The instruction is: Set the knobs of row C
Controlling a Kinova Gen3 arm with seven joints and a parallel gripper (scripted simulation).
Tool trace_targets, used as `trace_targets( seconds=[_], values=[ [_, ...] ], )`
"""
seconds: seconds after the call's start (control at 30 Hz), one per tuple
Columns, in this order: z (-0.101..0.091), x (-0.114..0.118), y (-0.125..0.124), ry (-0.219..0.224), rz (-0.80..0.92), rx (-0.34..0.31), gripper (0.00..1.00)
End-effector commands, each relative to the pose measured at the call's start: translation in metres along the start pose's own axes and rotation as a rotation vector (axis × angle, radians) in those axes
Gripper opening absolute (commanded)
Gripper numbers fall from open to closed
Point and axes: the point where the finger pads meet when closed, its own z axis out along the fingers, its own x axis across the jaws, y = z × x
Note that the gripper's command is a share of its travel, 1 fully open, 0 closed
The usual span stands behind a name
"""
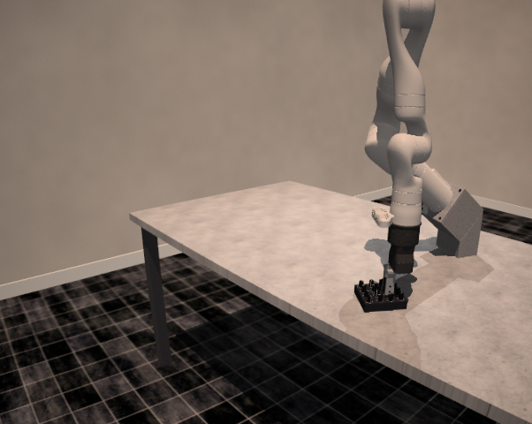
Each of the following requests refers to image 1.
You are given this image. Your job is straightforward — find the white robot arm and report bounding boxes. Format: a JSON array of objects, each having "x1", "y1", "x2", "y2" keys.
[{"x1": 365, "y1": 0, "x2": 452, "y2": 212}]

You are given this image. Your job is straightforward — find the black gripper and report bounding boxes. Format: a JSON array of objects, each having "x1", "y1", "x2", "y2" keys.
[{"x1": 372, "y1": 200, "x2": 422, "y2": 295}]

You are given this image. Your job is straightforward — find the black knob box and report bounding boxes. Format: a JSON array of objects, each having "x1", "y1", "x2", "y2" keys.
[{"x1": 354, "y1": 279, "x2": 407, "y2": 312}]

